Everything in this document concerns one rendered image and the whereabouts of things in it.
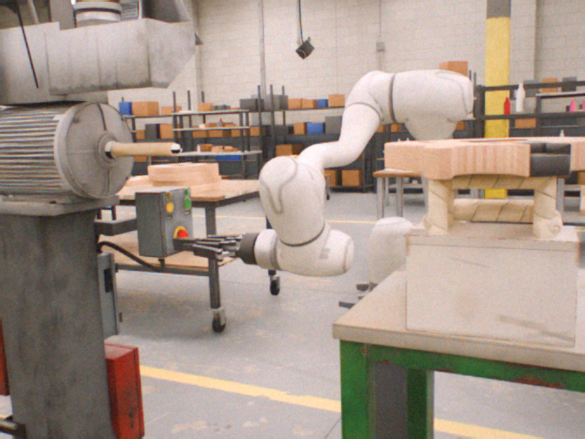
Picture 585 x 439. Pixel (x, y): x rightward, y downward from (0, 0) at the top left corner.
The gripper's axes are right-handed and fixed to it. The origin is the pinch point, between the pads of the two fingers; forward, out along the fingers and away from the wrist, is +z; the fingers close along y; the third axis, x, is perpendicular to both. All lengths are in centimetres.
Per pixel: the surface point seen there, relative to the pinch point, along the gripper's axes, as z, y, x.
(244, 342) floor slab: 95, 164, -130
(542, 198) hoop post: -78, -11, 16
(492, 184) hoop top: -71, -10, 18
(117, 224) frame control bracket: 36.0, 16.2, -1.7
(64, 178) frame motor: 31.6, -2.9, 16.9
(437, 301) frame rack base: -62, -15, -2
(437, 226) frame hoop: -62, -12, 11
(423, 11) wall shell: 192, 1131, 73
